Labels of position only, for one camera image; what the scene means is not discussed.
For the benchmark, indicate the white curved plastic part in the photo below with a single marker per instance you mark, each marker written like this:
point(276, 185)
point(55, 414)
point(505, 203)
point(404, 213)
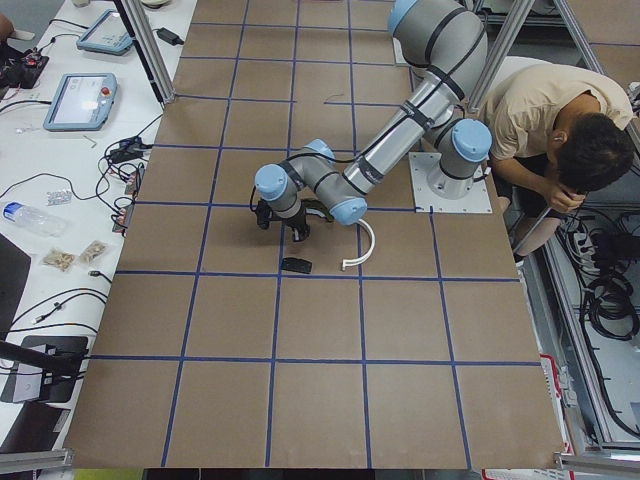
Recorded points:
point(366, 250)

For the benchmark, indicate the person in beige shirt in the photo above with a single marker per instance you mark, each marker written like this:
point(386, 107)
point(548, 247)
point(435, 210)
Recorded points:
point(558, 134)

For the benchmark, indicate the plastic water bottle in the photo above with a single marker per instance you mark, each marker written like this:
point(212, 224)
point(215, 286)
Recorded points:
point(34, 220)

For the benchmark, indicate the near teach pendant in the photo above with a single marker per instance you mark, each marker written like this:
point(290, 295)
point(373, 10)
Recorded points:
point(82, 102)

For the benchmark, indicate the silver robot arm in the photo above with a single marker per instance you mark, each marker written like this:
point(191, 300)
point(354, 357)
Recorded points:
point(449, 43)

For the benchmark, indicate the teach pendant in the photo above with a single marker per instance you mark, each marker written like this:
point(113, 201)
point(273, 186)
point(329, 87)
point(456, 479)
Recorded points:
point(82, 102)
point(107, 35)

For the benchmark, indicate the far teach pendant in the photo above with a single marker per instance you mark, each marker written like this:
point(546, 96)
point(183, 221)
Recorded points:
point(107, 35)

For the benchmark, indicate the black power adapter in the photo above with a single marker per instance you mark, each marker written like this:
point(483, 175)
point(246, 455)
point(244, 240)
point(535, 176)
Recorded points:
point(128, 150)

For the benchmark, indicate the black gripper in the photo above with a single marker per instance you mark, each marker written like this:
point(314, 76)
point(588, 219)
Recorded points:
point(298, 222)

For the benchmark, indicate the green brake shoe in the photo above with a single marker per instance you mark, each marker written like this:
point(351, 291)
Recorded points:
point(316, 208)

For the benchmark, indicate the aluminium frame post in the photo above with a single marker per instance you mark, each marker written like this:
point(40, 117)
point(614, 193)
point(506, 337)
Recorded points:
point(140, 31)

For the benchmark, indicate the black monitor stand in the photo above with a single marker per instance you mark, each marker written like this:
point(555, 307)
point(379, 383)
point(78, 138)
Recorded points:
point(44, 368)

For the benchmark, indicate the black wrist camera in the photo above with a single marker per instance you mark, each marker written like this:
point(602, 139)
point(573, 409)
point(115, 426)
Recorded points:
point(263, 214)

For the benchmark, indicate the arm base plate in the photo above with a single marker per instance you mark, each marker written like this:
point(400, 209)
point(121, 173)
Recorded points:
point(436, 192)

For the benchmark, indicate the black brake pad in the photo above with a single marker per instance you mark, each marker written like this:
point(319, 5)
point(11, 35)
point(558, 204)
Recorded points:
point(296, 265)

